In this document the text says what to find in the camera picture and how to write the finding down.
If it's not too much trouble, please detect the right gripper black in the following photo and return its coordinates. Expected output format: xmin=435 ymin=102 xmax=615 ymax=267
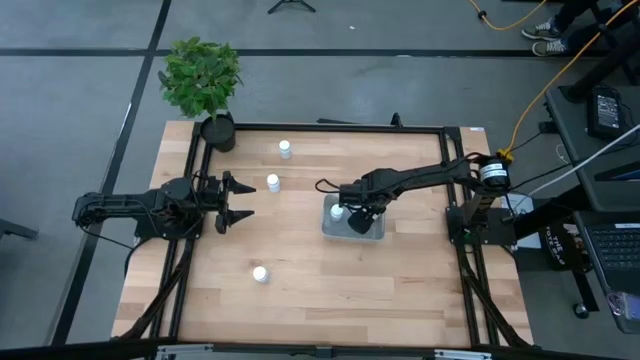
xmin=338 ymin=168 xmax=396 ymax=236

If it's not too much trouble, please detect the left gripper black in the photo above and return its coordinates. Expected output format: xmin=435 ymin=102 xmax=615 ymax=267
xmin=201 ymin=170 xmax=258 ymax=235

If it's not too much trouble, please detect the grey rectangular basket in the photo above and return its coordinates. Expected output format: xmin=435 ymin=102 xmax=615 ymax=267
xmin=321 ymin=193 xmax=387 ymax=244

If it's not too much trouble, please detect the black plant pot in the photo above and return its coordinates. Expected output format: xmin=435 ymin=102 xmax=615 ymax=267
xmin=199 ymin=112 xmax=237 ymax=154

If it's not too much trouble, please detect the green leafy plant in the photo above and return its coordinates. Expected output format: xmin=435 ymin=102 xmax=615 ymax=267
xmin=157 ymin=35 xmax=245 ymax=121

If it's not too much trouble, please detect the black tote bag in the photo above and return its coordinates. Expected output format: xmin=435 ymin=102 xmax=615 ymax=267
xmin=538 ymin=222 xmax=584 ymax=272

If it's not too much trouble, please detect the black tripod leg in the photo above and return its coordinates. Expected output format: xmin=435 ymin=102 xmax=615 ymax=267
xmin=267 ymin=0 xmax=317 ymax=15

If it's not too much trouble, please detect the black furniture leg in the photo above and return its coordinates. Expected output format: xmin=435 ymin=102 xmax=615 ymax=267
xmin=0 ymin=217 xmax=40 ymax=242

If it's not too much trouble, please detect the dark side desk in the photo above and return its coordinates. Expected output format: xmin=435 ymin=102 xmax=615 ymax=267
xmin=543 ymin=82 xmax=640 ymax=335

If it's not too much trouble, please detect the laptop computer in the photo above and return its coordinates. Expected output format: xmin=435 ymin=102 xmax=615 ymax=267
xmin=573 ymin=209 xmax=640 ymax=335

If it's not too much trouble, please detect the person's shoe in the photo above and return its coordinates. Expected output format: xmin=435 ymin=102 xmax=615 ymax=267
xmin=531 ymin=38 xmax=570 ymax=58
xmin=521 ymin=18 xmax=564 ymax=41

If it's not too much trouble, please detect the black power adapter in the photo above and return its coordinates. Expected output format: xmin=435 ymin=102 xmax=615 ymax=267
xmin=586 ymin=85 xmax=627 ymax=141

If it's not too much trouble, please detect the black stand leg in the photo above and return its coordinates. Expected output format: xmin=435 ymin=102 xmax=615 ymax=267
xmin=558 ymin=0 xmax=640 ymax=104

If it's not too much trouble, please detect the person's leg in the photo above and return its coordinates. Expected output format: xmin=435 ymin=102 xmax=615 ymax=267
xmin=552 ymin=0 xmax=601 ymax=32

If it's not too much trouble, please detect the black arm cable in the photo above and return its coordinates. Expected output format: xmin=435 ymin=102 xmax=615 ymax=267
xmin=314 ymin=178 xmax=347 ymax=197

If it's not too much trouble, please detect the black table frame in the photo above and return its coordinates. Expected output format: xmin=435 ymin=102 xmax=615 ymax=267
xmin=112 ymin=119 xmax=534 ymax=351

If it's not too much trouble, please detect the black camera mount rail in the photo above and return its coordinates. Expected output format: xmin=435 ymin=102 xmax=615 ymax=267
xmin=0 ymin=337 xmax=640 ymax=360

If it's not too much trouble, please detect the yellow cable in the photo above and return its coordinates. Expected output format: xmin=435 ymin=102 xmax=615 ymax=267
xmin=497 ymin=0 xmax=640 ymax=164
xmin=467 ymin=0 xmax=549 ymax=32

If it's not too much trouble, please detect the white cable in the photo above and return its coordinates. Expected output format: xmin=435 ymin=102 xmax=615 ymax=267
xmin=527 ymin=123 xmax=640 ymax=197

